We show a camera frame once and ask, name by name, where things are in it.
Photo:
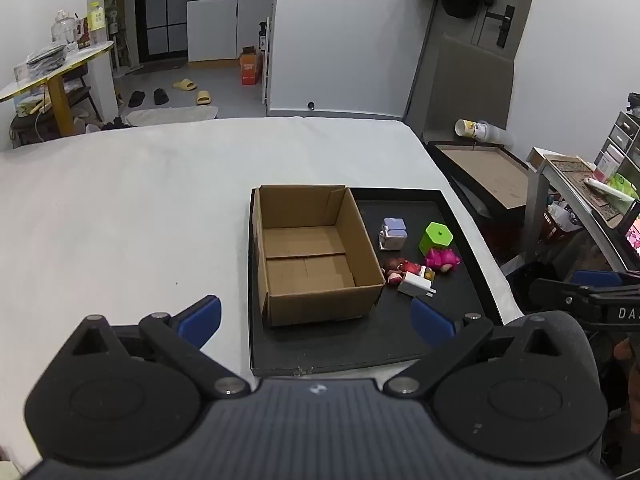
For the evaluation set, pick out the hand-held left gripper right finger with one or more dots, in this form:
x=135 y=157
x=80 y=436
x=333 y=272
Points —
x=430 y=321

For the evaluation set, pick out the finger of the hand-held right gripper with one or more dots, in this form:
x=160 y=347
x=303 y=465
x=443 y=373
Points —
x=595 y=278
x=560 y=295

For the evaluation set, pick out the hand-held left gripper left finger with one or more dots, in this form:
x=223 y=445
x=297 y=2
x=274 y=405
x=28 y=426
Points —
x=200 y=319

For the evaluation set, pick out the white plug charger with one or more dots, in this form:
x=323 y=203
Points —
x=411 y=284

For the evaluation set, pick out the black shallow tray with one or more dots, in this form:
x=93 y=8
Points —
x=380 y=340

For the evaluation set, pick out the brown haired doll figurine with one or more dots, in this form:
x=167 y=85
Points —
x=400 y=265

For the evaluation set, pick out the pink haired toy figure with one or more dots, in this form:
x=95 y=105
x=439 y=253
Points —
x=442 y=258

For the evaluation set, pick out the brown cardboard box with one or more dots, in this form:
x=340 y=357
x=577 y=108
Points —
x=305 y=245

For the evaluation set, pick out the lit screen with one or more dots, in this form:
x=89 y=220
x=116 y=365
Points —
x=632 y=234

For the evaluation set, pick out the red basket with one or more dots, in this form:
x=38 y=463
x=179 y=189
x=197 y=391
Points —
x=555 y=226

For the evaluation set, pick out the green hexagonal box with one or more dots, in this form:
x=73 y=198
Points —
x=435 y=237

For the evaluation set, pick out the white tube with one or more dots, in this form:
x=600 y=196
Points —
x=607 y=190

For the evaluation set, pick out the grey desk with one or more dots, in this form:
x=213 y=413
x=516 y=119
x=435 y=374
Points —
x=537 y=200

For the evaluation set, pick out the purple toy armchair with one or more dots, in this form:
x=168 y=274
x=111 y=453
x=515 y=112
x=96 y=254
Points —
x=395 y=230

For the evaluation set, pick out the green packet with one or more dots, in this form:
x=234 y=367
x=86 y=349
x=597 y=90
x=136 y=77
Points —
x=625 y=182

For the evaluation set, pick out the brown cork mat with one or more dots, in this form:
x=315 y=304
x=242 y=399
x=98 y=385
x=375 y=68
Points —
x=575 y=170

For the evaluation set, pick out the pink white box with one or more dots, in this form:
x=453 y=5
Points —
x=610 y=160

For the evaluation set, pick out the grey drawer unit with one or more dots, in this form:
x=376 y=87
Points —
x=625 y=132

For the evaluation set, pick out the white yellow paper cup stack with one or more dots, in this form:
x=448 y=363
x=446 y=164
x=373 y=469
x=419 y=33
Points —
x=472 y=129

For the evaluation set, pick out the white floor mat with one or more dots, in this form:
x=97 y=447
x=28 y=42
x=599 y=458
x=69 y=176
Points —
x=170 y=115

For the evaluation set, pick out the dark cloth on floor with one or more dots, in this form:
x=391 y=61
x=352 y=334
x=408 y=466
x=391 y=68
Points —
x=107 y=124

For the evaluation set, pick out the yellow slipper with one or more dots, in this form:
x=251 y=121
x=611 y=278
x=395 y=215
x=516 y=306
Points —
x=202 y=96
x=183 y=84

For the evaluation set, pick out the black slipper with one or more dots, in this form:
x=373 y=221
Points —
x=160 y=96
x=136 y=98

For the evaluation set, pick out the grey leaning board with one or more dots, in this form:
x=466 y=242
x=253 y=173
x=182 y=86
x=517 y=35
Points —
x=465 y=85

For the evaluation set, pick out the orange cardboard box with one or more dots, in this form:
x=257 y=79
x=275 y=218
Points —
x=250 y=67

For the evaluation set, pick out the black low shelf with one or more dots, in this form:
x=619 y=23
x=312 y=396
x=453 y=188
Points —
x=75 y=95

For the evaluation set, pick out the white slatted rack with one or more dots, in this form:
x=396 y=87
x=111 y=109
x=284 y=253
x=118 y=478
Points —
x=267 y=70

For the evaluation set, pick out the grey door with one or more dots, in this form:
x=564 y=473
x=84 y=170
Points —
x=522 y=30

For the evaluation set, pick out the side table with yellow leg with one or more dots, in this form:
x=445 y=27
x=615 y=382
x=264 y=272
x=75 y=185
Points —
x=85 y=55

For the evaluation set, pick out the white cabinet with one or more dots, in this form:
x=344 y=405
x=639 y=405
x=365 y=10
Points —
x=215 y=30

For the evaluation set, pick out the spray bottle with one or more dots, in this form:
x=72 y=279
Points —
x=261 y=35

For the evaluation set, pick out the clear plastic bag pile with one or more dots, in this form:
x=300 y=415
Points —
x=45 y=55

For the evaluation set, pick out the black framed glass door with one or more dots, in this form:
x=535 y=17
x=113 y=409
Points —
x=165 y=10

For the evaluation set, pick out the bottle with yellow label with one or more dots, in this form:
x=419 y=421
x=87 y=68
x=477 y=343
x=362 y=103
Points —
x=96 y=20

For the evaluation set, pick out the clear glass jar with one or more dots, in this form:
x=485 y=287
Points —
x=62 y=30

